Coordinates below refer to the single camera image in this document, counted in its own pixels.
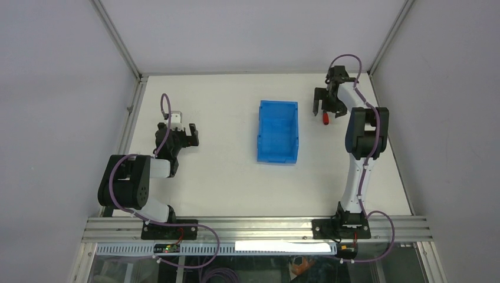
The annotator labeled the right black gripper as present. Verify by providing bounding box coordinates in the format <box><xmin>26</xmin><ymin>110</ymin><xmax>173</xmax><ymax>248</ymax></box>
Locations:
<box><xmin>313</xmin><ymin>87</ymin><xmax>347</xmax><ymax>118</ymax></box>

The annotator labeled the red black screwdriver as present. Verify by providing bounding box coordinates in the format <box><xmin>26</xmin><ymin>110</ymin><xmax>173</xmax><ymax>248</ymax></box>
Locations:
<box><xmin>322</xmin><ymin>110</ymin><xmax>330</xmax><ymax>126</ymax></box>

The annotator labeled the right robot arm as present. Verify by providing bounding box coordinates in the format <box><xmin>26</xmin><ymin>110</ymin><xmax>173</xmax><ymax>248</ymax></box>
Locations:
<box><xmin>312</xmin><ymin>65</ymin><xmax>390</xmax><ymax>239</ymax></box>

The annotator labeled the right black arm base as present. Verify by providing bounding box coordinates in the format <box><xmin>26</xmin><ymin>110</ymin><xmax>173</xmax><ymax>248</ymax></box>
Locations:
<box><xmin>311</xmin><ymin>217</ymin><xmax>371</xmax><ymax>241</ymax></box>

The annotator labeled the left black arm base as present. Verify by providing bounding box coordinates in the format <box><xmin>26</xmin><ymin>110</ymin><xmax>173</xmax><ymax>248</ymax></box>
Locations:
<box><xmin>140</xmin><ymin>219</ymin><xmax>199</xmax><ymax>241</ymax></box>

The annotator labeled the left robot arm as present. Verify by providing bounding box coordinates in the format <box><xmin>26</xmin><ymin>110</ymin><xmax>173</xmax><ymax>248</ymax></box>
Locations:
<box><xmin>97</xmin><ymin>123</ymin><xmax>199</xmax><ymax>239</ymax></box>

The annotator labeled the blue plastic bin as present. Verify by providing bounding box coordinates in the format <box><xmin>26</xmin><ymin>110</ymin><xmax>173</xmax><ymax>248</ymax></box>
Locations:
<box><xmin>257</xmin><ymin>100</ymin><xmax>300</xmax><ymax>164</ymax></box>

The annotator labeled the orange object under table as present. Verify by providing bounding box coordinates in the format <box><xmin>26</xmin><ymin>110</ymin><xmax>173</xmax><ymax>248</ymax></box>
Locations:
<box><xmin>290</xmin><ymin>256</ymin><xmax>315</xmax><ymax>276</ymax></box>

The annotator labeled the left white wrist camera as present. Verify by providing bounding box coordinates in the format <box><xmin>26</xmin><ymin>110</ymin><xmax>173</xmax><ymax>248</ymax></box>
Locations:
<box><xmin>169</xmin><ymin>111</ymin><xmax>185</xmax><ymax>131</ymax></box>

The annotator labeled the aluminium rail frame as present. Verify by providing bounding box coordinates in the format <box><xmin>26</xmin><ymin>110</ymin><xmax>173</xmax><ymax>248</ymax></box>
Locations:
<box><xmin>69</xmin><ymin>216</ymin><xmax>448</xmax><ymax>282</ymax></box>

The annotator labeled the white slotted cable duct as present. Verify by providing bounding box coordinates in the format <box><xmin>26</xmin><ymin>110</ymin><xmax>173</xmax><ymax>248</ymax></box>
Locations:
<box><xmin>96</xmin><ymin>241</ymin><xmax>337</xmax><ymax>257</ymax></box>

